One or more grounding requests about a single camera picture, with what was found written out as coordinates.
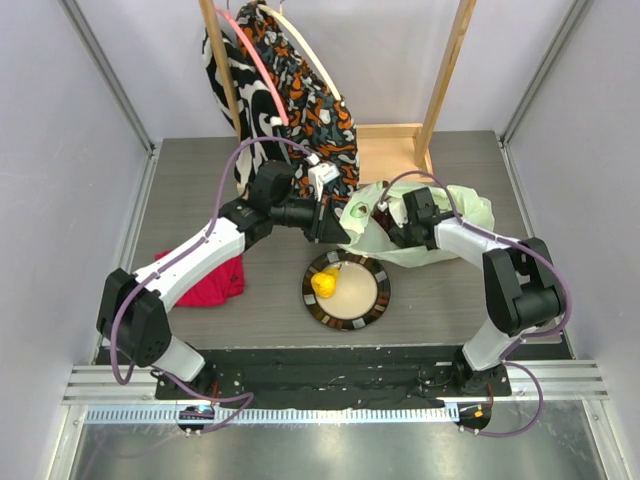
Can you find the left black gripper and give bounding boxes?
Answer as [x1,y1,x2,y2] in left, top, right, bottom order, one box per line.
[271,189,351,244]

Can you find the pale green plastic bag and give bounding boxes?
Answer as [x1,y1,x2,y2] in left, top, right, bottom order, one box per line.
[340,181,495,268]

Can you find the yellow fake pear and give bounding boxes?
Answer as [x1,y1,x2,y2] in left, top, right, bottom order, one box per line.
[311,265,341,298]

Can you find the beige plate with dark rim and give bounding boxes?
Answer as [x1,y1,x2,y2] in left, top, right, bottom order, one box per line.
[301,249,391,331]

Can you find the dark red fake grapes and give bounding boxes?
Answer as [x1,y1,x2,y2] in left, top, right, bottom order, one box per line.
[372,210,396,232]

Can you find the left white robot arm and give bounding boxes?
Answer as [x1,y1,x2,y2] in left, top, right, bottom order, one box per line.
[97,157,349,399]

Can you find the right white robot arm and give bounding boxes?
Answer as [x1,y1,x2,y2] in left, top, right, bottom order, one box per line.
[388,187,567,395]

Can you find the wooden clothes rack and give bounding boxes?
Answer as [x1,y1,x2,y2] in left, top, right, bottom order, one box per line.
[199,0,476,184]

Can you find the orange grey camouflage garment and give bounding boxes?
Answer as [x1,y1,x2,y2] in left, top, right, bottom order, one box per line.
[236,1,360,208]

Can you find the zebra print garment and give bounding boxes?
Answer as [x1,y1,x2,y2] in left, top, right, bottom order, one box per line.
[202,33,292,190]

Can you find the red cloth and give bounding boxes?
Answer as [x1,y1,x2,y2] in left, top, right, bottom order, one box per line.
[175,255,246,308]

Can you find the pink clothes hanger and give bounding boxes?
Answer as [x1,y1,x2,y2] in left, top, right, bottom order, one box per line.
[215,7,289,126]

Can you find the cream clothes hanger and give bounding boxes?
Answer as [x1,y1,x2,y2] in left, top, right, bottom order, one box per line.
[258,4,342,101]

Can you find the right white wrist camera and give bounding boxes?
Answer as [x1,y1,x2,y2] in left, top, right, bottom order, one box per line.
[376,197,408,227]

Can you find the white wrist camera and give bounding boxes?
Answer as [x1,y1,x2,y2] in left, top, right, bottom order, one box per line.
[306,153,339,202]
[376,197,408,227]

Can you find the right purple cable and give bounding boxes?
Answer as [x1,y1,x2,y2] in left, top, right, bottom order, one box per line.
[379,170,574,439]

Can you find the purple cable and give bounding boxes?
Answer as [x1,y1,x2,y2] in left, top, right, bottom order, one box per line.
[379,170,574,439]
[110,135,321,436]

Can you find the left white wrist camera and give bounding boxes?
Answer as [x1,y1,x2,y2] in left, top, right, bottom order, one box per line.
[306,153,339,202]

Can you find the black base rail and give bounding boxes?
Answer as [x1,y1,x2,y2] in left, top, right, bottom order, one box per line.
[97,344,511,406]

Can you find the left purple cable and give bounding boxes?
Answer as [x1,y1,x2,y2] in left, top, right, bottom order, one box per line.
[110,135,321,436]

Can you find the white slotted cable duct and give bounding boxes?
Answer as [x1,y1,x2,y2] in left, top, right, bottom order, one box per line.
[84,403,459,425]

